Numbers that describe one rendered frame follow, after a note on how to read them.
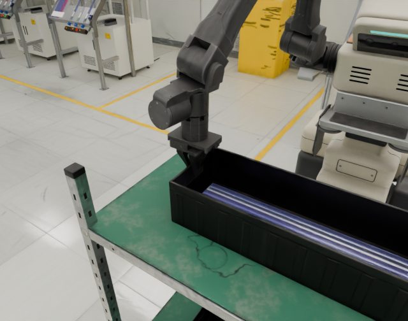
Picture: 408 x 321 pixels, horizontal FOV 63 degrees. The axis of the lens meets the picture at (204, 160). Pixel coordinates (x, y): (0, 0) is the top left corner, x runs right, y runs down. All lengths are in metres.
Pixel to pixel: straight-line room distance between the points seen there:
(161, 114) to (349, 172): 0.77
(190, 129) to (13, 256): 1.69
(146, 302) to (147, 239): 1.08
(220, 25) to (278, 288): 0.48
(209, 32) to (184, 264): 0.43
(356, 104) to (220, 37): 0.57
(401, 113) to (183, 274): 0.73
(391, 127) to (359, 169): 0.20
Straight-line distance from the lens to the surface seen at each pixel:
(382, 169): 1.18
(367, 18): 0.98
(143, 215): 0.78
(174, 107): 0.60
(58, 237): 2.20
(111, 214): 0.80
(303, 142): 1.51
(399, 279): 0.59
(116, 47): 4.28
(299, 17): 0.95
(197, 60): 0.61
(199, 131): 0.68
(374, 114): 1.08
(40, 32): 5.41
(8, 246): 2.28
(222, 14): 0.64
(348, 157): 1.18
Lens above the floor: 1.48
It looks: 34 degrees down
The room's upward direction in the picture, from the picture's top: straight up
